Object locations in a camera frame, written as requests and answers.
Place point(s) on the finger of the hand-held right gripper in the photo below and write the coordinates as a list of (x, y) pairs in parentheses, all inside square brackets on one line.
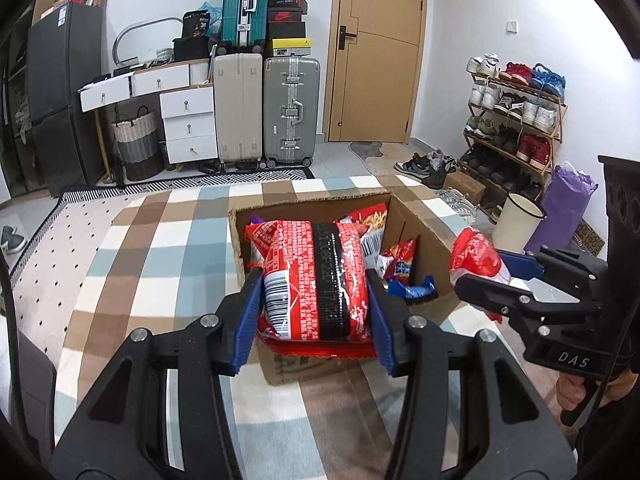
[(480, 290), (520, 265)]

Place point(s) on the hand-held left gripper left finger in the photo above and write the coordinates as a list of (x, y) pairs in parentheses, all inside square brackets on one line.
[(250, 320)]

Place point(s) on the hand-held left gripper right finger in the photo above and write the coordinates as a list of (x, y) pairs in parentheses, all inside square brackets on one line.
[(382, 325)]

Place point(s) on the small red snack packet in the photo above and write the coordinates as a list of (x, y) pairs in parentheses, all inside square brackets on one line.
[(475, 250)]

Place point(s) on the blue white snack packet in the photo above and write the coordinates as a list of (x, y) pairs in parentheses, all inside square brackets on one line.
[(412, 290)]

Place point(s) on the large red snack bag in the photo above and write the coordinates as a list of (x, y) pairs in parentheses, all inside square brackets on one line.
[(300, 280)]

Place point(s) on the orange red snack bag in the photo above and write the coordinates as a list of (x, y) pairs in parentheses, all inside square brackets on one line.
[(400, 257)]

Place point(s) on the purple edged snack bag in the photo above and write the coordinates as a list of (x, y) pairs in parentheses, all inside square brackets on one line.
[(256, 220)]

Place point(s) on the red yellow noodle snack bag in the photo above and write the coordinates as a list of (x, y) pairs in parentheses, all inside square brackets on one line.
[(367, 220)]

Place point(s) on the person's right forearm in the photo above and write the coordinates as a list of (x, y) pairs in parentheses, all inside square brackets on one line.
[(600, 430)]

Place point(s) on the person's right hand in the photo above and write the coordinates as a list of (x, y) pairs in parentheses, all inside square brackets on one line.
[(567, 395)]

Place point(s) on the white trash bin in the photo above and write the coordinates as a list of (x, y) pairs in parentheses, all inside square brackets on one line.
[(515, 225)]

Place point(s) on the brown patterned doormat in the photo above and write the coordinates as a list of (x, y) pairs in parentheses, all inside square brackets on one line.
[(590, 240)]

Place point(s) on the purple gift bag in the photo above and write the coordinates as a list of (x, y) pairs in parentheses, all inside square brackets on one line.
[(565, 205)]

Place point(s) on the small brown cardboard box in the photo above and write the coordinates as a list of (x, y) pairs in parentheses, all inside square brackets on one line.
[(467, 187)]

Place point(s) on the scattered sneakers group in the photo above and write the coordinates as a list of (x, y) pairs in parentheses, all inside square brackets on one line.
[(425, 167)]

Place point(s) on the shoe rack with shoes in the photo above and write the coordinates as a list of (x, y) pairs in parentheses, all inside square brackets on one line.
[(515, 110)]

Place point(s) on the wooden shoe rack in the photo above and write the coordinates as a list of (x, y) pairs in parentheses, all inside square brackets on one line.
[(561, 110)]

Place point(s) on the white drawer cabinet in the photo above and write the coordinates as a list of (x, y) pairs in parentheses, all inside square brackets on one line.
[(189, 125)]

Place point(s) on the beige suitcase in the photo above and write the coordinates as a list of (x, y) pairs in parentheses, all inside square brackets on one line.
[(239, 110)]

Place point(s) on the woven laundry basket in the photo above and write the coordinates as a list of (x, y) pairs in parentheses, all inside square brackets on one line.
[(137, 140)]

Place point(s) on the silver suitcase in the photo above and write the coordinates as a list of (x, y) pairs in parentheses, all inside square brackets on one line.
[(291, 110)]

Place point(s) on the wooden door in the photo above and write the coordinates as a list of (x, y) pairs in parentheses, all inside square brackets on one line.
[(380, 70)]

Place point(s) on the single grey shoe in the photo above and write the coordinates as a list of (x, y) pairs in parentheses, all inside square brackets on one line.
[(12, 240)]

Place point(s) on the white ribbed box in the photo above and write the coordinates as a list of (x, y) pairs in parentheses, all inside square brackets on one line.
[(201, 72)]

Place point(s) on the white desk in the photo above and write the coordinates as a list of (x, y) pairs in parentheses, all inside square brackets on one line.
[(150, 80)]

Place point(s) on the yellow black shoe box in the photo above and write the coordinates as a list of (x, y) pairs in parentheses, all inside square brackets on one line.
[(289, 47)]

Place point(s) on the black storage box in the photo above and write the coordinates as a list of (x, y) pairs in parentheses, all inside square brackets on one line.
[(192, 50)]

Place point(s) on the small white basket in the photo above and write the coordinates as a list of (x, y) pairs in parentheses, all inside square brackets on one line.
[(164, 55)]

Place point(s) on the plain black shoe box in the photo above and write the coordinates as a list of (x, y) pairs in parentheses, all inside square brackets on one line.
[(287, 31)]

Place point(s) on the black fridge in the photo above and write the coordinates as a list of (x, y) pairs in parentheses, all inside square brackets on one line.
[(60, 90)]

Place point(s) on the black printed paper bag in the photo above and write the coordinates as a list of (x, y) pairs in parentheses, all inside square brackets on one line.
[(195, 25)]

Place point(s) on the red black shoe box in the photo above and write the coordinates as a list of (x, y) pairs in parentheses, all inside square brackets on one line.
[(286, 16)]

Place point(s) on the blue plastic bag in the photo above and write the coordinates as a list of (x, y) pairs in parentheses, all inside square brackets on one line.
[(212, 12)]

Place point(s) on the teal suitcase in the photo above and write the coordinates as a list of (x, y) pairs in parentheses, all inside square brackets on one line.
[(245, 7)]

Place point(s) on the dark glass cabinet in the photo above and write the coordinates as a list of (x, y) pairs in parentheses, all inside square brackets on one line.
[(12, 110)]

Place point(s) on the flat black shoe box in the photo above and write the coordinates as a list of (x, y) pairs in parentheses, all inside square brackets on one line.
[(286, 2)]

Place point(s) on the white light switch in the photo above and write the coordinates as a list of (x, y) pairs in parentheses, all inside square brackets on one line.
[(513, 26)]

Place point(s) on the oval silver mirror frame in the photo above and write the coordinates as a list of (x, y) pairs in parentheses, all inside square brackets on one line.
[(120, 42)]

